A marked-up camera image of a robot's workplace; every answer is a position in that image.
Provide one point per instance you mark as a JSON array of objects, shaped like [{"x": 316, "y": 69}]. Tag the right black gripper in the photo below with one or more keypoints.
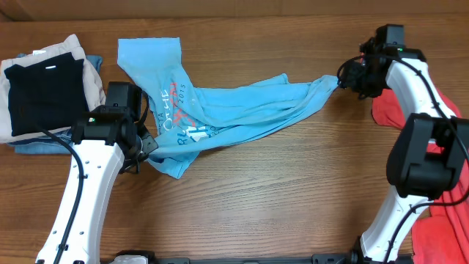
[{"x": 345, "y": 81}]

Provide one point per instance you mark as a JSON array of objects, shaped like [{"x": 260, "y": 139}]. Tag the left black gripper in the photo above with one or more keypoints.
[{"x": 149, "y": 144}]

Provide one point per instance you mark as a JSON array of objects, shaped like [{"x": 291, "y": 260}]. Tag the light blue printed t-shirt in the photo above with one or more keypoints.
[{"x": 192, "y": 119}]

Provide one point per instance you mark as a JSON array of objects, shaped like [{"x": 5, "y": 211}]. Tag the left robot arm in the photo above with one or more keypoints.
[{"x": 107, "y": 141}]

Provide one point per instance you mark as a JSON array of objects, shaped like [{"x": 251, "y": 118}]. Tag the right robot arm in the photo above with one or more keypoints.
[{"x": 430, "y": 152}]

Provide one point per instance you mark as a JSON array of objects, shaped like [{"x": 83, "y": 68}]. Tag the beige folded garment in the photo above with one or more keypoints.
[{"x": 93, "y": 86}]

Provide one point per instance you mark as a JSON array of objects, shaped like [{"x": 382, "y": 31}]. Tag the folded blue jeans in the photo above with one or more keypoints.
[{"x": 45, "y": 145}]

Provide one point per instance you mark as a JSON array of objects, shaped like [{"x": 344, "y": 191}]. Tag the black folded shirt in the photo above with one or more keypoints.
[{"x": 49, "y": 94}]

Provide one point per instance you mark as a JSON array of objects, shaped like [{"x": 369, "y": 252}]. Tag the red t-shirt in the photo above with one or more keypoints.
[{"x": 440, "y": 234}]

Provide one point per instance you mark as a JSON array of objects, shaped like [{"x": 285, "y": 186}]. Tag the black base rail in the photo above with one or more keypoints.
[{"x": 148, "y": 257}]

